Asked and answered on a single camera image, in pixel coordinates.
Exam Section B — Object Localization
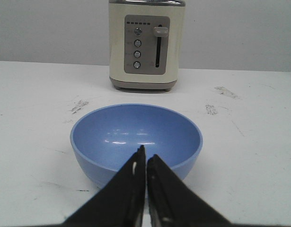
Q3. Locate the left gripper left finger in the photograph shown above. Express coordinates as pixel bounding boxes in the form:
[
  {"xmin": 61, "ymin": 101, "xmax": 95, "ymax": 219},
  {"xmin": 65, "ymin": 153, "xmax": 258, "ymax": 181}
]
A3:
[{"xmin": 61, "ymin": 145, "xmax": 145, "ymax": 227}]

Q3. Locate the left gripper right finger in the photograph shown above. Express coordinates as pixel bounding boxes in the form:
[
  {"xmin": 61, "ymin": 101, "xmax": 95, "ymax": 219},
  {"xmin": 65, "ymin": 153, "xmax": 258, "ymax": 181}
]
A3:
[{"xmin": 147, "ymin": 155, "xmax": 232, "ymax": 227}]

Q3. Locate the cream two-slot toaster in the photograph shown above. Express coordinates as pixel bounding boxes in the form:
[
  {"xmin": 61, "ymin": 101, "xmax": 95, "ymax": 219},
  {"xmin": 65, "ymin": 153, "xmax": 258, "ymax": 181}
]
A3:
[{"xmin": 108, "ymin": 0, "xmax": 186, "ymax": 90}]

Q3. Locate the blue bowl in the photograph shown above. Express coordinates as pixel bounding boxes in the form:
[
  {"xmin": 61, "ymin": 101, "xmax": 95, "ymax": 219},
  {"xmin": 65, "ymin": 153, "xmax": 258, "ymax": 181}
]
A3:
[{"xmin": 70, "ymin": 104, "xmax": 203, "ymax": 188}]

